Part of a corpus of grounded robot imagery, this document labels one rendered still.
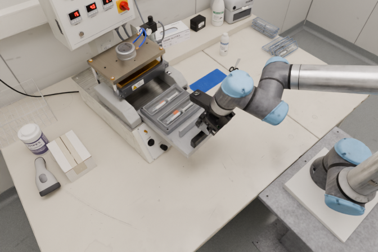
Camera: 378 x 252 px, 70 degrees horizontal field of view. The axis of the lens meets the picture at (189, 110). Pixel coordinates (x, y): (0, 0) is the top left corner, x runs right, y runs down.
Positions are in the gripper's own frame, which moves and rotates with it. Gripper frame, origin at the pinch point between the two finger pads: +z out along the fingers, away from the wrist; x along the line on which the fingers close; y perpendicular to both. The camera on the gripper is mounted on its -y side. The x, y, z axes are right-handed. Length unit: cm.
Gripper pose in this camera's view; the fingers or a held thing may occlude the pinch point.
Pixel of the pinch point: (199, 124)
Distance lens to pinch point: 101.4
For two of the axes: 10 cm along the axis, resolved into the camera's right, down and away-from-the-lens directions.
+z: -2.4, 4.2, 8.8
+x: 6.9, -5.6, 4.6
